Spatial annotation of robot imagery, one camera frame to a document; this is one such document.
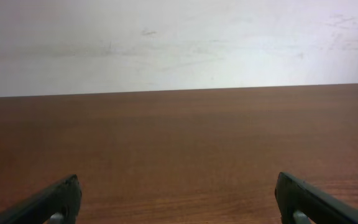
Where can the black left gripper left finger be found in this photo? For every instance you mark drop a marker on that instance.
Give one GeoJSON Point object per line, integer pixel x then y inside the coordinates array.
{"type": "Point", "coordinates": [57, 203]}

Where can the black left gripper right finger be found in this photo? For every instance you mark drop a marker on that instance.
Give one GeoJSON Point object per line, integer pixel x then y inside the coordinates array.
{"type": "Point", "coordinates": [300, 202]}

